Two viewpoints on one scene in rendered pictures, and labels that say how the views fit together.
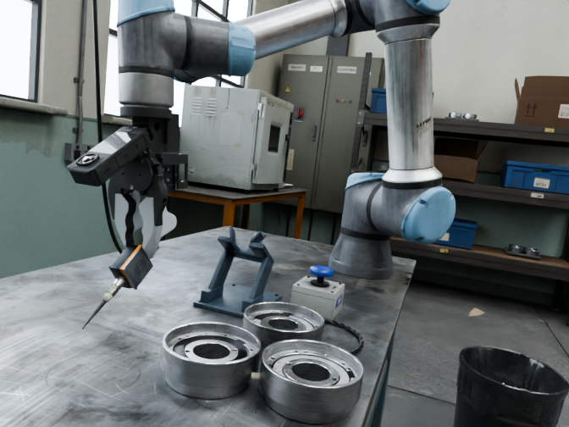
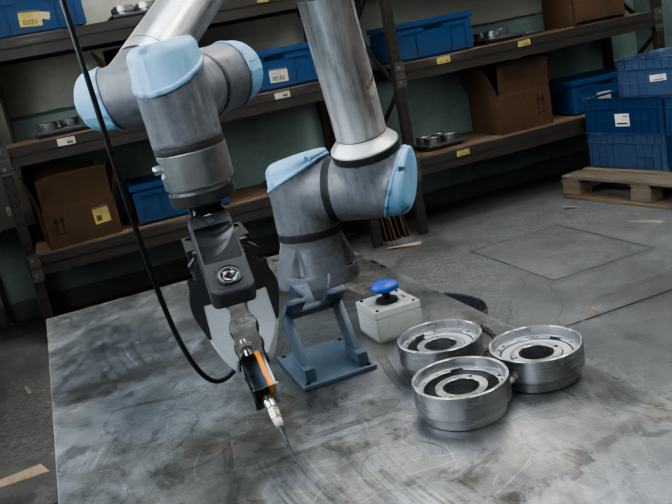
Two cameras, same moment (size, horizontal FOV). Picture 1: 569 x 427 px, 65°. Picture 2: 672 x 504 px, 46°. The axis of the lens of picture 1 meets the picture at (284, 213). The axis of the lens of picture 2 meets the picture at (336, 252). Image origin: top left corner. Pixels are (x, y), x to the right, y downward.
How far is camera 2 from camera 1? 0.66 m
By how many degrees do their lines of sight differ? 37
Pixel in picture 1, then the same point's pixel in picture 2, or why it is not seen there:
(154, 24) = (204, 81)
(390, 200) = (361, 180)
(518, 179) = not seen: hidden behind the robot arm
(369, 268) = (346, 269)
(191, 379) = (493, 406)
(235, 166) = not seen: outside the picture
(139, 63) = (206, 134)
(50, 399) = (432, 490)
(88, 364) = (383, 466)
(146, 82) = (219, 155)
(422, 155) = (379, 117)
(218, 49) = (245, 82)
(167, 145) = not seen: hidden behind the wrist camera
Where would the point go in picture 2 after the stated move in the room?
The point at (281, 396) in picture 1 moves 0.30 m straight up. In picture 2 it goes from (553, 374) to (518, 97)
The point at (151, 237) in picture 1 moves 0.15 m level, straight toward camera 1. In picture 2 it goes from (274, 334) to (390, 341)
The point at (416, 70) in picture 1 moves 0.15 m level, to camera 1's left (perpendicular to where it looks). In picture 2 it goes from (351, 25) to (273, 40)
